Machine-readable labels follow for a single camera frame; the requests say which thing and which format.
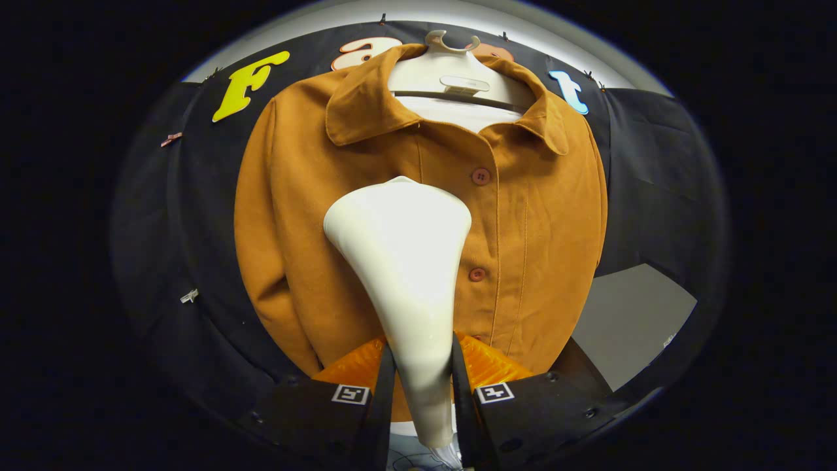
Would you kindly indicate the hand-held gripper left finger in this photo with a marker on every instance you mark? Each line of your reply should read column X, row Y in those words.
column 380, row 418

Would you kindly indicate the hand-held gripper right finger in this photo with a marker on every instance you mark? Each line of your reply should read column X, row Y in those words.
column 463, row 418

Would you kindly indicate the white garment steamer head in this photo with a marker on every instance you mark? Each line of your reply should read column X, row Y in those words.
column 405, row 261

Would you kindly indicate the brown button-up shirt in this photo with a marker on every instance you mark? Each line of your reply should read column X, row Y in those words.
column 536, row 229

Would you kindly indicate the white garment hanger form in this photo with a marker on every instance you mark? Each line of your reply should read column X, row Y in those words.
column 451, row 65

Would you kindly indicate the grey cabinet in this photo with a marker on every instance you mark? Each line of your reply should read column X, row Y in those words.
column 634, row 314

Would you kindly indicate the silver clip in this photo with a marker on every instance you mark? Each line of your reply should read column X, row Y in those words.
column 189, row 296

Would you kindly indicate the black backdrop cloth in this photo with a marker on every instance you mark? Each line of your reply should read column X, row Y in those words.
column 654, row 183

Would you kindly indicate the pink clip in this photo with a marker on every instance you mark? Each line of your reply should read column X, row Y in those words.
column 171, row 139

